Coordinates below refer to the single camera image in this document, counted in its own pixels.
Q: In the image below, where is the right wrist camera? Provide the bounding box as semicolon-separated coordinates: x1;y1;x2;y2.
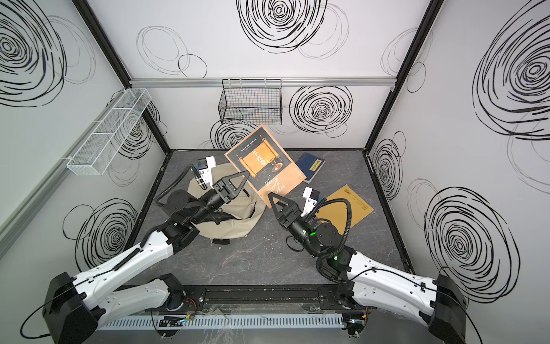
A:
302;187;320;216

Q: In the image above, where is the white mesh wall shelf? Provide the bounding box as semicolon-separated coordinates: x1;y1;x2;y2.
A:
67;88;152;176

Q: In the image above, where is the black wire wall basket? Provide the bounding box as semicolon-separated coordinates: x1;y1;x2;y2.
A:
218;78;283;126

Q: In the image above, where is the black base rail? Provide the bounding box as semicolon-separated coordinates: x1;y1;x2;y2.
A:
179;284;374;312

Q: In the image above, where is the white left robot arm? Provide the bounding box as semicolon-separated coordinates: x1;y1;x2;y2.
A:
40;171;250;343

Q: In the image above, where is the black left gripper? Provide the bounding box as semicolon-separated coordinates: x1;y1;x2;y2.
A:
189;173;248;228

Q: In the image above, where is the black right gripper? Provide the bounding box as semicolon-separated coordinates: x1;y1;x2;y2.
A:
271;195;324;258

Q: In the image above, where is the brown black cover book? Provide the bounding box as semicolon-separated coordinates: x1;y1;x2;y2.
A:
225;126;305;207

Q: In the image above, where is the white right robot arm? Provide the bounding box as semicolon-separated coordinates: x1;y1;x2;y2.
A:
268;192;467;343

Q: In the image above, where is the yellow kraft notebook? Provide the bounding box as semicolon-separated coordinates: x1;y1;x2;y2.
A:
315;184;375;236

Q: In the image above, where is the dark blue book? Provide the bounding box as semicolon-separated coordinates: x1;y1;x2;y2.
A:
296;153;326;184

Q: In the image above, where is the white slotted cable duct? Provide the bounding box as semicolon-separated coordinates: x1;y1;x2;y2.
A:
100;314;345;331

